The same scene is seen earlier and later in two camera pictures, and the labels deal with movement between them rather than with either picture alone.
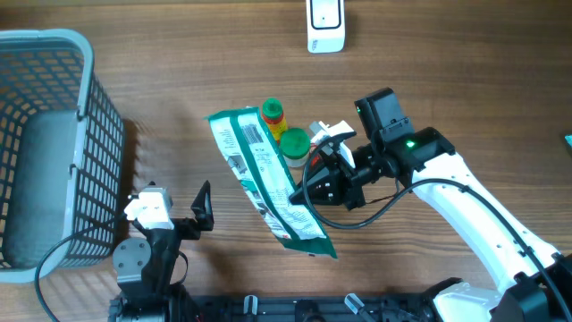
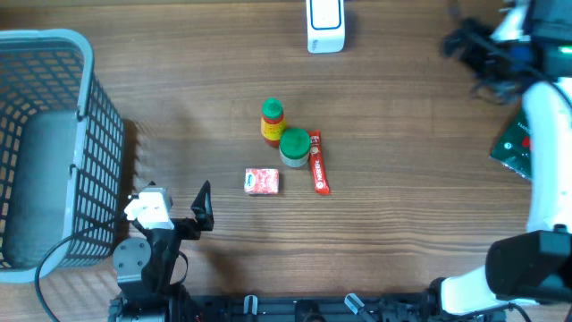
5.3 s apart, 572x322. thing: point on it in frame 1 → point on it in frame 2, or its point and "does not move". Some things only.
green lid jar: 295,146 does not move
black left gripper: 190,229 does not move
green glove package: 256,157 → 513,149
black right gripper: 335,185 → 481,36
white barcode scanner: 325,26 does not move
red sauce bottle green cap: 273,112 does not move
